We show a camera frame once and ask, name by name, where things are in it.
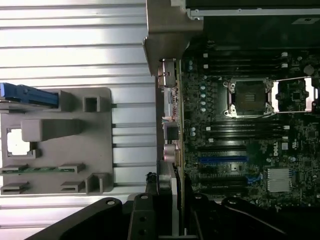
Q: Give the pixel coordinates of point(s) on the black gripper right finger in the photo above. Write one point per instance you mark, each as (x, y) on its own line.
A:
(240, 217)

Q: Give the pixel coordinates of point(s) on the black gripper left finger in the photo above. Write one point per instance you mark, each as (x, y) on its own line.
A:
(82, 222)

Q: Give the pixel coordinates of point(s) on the black expansion slot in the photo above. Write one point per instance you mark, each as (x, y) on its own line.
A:
(222, 191)
(222, 179)
(222, 149)

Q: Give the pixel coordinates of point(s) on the silver chipset heatsink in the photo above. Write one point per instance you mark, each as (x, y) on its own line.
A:
(279, 180)

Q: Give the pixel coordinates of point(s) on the blue expansion slot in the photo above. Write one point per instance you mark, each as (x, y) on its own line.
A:
(222, 160)

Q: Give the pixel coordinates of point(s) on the green RAM stick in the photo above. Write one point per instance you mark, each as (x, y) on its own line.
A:
(37, 170)

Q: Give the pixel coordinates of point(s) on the green motherboard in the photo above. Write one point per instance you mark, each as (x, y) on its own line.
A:
(275, 155)

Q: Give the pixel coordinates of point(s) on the gray parts rack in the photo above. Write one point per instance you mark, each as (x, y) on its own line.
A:
(97, 150)

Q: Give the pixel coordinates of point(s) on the silver CPU chip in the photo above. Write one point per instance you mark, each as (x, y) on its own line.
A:
(17, 145)

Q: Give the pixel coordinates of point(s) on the CPU socket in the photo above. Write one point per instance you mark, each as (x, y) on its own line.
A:
(250, 97)

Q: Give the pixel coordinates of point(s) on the metal socket cover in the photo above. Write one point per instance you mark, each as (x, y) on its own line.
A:
(276, 92)

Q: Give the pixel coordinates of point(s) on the disk in blue carrier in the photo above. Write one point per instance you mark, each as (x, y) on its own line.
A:
(37, 96)

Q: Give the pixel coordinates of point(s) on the silver open PC case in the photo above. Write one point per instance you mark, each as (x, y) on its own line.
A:
(250, 11)

